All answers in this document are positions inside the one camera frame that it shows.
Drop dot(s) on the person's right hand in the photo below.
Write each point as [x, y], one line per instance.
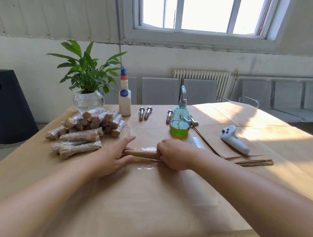
[181, 155]

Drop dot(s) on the person's left hand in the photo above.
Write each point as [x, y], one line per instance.
[108, 161]

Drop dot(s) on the person's right fingers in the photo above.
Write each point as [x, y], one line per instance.
[162, 151]

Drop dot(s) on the person's left thumb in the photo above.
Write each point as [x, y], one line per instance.
[126, 160]

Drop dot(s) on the brown paper roll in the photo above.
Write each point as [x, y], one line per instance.
[143, 153]

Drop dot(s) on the person's left forearm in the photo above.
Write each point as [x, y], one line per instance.
[49, 195]

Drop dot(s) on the person's right forearm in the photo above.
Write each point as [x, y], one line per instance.
[256, 195]

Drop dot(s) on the clear plastic film sheet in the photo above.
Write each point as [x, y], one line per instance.
[146, 167]

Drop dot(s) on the clear plastic wrap roll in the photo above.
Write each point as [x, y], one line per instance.
[196, 142]

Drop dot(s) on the silver metal bolt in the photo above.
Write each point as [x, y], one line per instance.
[194, 121]
[148, 112]
[141, 113]
[169, 116]

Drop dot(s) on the clear spray bottle green liquid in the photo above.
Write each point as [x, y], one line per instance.
[180, 119]

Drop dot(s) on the pile of wrapped paper rolls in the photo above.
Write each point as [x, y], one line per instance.
[85, 131]

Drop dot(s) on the brown paper table cover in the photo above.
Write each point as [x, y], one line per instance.
[151, 207]

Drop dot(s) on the white glue bottle blue cap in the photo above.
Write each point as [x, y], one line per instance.
[124, 97]

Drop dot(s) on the round glass vase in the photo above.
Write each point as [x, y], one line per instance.
[88, 101]

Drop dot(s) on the white handheld controller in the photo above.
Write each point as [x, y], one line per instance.
[233, 139]

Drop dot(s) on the white radiator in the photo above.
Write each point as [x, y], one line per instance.
[207, 78]

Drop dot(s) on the stack of brown paper strips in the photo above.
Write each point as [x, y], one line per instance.
[255, 162]

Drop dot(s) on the green leafy plant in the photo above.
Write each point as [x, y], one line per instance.
[85, 69]

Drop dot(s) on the black cone-shaped stand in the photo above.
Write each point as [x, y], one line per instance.
[14, 109]

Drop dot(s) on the metal bench seat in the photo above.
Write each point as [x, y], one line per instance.
[276, 97]

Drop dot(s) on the white framed window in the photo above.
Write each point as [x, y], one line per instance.
[203, 17]

